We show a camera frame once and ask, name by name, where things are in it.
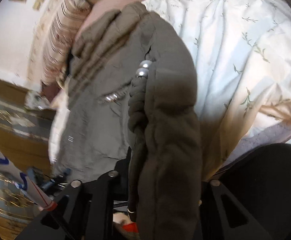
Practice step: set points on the olive quilted hooded jacket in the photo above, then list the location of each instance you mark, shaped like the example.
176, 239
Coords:
132, 88

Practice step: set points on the brown garment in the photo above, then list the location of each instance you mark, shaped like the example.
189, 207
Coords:
50, 91

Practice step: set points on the striped floral folded quilt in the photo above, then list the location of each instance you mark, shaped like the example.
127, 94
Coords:
67, 21

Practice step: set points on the white leaf-print bed quilt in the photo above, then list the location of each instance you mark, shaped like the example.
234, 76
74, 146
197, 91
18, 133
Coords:
242, 54

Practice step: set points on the white tube with blue markings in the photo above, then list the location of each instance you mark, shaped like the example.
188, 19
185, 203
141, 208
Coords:
25, 184

